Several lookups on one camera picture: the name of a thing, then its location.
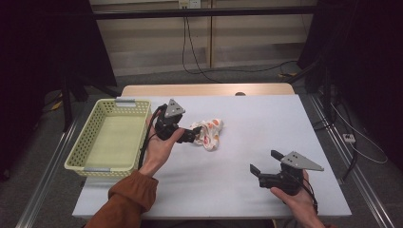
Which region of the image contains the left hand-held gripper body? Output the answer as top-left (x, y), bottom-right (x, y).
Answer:
top-left (154, 98), bottom-right (186, 143)

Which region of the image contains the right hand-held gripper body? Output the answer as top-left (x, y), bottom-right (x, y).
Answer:
top-left (258, 150), bottom-right (325, 197)

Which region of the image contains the white cloth with orange print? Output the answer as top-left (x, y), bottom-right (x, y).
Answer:
top-left (189, 118), bottom-right (224, 152)

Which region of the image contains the pale green perforated plastic basket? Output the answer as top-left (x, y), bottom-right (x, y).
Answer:
top-left (64, 98), bottom-right (153, 179)

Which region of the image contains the person's right hand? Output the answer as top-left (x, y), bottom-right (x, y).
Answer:
top-left (270, 170), bottom-right (328, 228)

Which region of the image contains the person's left hand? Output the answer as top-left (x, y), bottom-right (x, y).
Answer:
top-left (138, 109), bottom-right (185, 178)

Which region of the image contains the white table mat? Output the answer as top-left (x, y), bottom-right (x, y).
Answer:
top-left (72, 94), bottom-right (353, 220)

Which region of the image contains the black metal stand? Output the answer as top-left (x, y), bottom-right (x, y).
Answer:
top-left (59, 63), bottom-right (75, 133)

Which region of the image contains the black horizontal metal bar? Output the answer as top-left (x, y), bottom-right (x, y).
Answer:
top-left (90, 5), bottom-right (318, 21)

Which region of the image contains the black curtain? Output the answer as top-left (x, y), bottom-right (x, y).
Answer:
top-left (0, 0), bottom-right (118, 181)
top-left (297, 0), bottom-right (403, 163)

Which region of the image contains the left hand-held gripper black cable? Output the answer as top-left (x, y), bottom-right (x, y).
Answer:
top-left (138, 103), bottom-right (168, 171)

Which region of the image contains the hand-held gripper black cable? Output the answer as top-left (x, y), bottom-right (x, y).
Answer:
top-left (138, 103), bottom-right (168, 171)
top-left (296, 172), bottom-right (319, 214)

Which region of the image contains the right hand-held gripper black cable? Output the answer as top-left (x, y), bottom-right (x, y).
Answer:
top-left (296, 172), bottom-right (319, 214)

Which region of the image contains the metal floor rail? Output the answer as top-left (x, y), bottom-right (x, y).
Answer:
top-left (14, 105), bottom-right (84, 228)
top-left (308, 94), bottom-right (397, 228)

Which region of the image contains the black wall cable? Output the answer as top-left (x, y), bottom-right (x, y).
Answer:
top-left (185, 15), bottom-right (299, 76)
top-left (182, 8), bottom-right (222, 84)

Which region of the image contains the white floor cable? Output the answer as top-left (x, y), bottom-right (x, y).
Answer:
top-left (330, 103), bottom-right (390, 165)

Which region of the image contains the white wall socket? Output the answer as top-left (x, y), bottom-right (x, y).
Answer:
top-left (178, 0), bottom-right (202, 10)

